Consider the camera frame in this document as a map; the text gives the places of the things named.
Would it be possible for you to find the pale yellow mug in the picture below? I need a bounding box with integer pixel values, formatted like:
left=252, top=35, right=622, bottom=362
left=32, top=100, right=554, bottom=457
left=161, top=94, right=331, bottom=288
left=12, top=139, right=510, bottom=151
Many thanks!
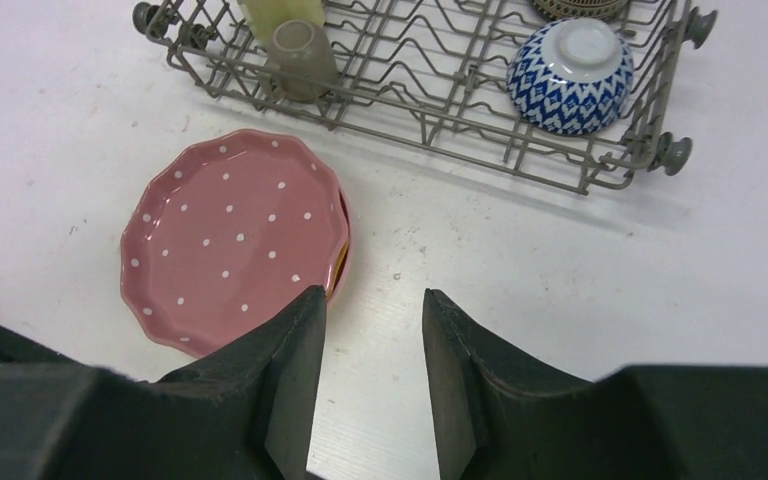
left=237, top=0, right=326, bottom=47

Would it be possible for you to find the black patterned bowl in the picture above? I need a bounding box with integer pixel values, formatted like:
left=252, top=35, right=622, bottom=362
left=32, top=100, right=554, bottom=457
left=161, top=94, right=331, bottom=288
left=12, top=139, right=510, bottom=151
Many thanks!
left=531, top=0, right=629, bottom=21

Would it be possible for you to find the small grey cup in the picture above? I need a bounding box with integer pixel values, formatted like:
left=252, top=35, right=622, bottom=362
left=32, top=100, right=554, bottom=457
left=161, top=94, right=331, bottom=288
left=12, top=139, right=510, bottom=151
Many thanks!
left=260, top=19, right=339, bottom=103

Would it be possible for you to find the grey wire dish rack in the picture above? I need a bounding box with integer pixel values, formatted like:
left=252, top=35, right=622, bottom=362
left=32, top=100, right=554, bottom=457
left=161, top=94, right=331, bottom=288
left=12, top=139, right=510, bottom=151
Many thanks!
left=132, top=1, right=717, bottom=194

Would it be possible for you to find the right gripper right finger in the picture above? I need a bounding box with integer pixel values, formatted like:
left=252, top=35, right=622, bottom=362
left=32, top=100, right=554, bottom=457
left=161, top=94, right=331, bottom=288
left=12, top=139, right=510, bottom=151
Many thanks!
left=422, top=289, right=768, bottom=479

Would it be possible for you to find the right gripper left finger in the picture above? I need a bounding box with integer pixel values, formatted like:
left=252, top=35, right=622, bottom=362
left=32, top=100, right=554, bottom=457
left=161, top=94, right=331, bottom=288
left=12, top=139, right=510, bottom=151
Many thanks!
left=0, top=286, right=326, bottom=479

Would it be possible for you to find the pink dotted plate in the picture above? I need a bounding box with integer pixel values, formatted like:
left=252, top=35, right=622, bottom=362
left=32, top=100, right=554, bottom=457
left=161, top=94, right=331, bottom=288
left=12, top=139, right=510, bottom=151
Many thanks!
left=120, top=129, right=349, bottom=358

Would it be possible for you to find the yellow plate under stack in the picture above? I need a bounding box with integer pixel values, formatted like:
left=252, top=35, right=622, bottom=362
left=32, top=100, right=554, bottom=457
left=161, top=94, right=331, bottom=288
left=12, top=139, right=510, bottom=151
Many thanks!
left=327, top=190, right=352, bottom=304

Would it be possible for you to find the red patterned bowl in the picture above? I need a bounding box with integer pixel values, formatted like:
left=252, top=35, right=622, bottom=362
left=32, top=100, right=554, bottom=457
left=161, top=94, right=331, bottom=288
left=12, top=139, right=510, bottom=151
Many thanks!
left=506, top=18, right=634, bottom=136

